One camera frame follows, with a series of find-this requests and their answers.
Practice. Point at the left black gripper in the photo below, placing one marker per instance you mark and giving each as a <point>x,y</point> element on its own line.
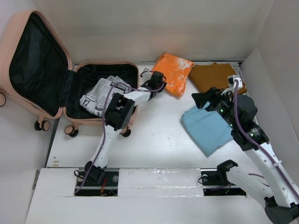
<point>162,85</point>

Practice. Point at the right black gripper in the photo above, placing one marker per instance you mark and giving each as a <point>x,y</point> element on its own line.
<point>201,99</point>

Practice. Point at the mustard brown cloth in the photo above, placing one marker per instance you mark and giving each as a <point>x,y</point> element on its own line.
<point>214,75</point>

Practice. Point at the orange white cloth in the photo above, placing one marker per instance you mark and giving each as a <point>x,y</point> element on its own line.
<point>176,70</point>

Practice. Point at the light blue cloth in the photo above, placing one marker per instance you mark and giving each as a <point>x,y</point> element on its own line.
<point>207,130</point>

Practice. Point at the newspaper print cloth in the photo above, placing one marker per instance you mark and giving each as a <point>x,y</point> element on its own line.
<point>94,100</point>

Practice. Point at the pink hard-shell suitcase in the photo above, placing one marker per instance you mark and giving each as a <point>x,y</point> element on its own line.
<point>37,73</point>

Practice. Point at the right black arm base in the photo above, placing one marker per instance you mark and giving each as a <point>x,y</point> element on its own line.
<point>215,182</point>

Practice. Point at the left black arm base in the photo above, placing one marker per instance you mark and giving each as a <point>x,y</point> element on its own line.
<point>97,183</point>

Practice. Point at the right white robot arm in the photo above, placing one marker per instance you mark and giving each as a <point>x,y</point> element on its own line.
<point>279,197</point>

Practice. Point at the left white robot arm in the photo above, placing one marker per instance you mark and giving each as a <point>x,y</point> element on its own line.
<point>117,112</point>

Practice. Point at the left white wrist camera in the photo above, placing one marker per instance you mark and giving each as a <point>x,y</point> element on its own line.
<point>146,73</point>

